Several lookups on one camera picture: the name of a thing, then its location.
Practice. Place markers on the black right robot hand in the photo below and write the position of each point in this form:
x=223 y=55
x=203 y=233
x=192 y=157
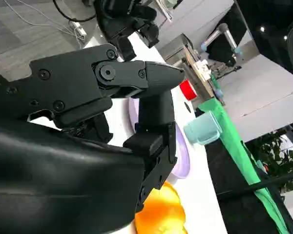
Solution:
x=63 y=175

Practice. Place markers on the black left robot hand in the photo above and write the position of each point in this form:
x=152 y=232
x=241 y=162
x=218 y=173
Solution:
x=119 y=22

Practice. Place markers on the orange white croissant bread roll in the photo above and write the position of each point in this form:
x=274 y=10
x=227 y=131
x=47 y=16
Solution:
x=161 y=209

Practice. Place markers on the white power strip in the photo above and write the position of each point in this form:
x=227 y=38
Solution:
x=78 y=29

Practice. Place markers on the wooden workbench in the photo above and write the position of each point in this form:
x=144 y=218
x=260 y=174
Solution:
x=200 y=73

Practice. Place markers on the black round table grommet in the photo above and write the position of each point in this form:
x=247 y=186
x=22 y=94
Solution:
x=188 y=107

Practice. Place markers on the lilac plate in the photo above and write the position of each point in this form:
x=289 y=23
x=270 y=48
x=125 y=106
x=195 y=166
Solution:
x=183 y=156

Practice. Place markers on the pale green mug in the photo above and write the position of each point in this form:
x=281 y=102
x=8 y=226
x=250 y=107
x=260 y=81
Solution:
x=202 y=130

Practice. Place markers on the green cloth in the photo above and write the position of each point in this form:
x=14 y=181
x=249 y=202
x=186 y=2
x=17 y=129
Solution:
x=232 y=136

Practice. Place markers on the green potted plant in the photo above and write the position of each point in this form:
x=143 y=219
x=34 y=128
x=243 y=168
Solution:
x=276 y=156

